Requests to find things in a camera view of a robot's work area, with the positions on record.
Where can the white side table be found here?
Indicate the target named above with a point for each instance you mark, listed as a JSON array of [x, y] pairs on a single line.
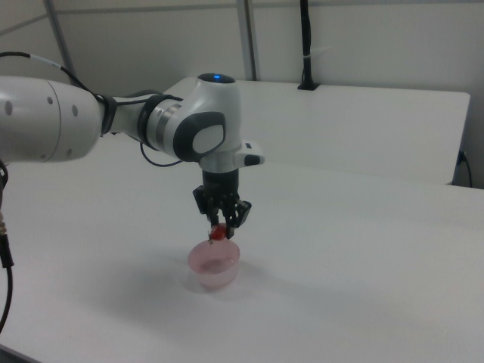
[[340, 125]]

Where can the grey metal frame post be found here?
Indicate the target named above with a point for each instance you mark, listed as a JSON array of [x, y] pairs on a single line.
[[249, 38], [62, 41]]

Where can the red strawberry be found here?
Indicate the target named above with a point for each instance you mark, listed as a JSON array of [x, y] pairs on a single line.
[[218, 232]]

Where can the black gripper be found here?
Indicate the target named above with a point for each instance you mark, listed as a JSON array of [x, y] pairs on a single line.
[[221, 185]]

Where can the pink plastic bowl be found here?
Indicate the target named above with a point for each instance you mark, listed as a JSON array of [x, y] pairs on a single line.
[[215, 264]]

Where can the black pole stand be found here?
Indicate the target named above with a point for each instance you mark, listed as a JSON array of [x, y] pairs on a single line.
[[307, 41]]

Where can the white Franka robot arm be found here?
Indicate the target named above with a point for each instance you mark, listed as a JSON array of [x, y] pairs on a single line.
[[113, 121]]

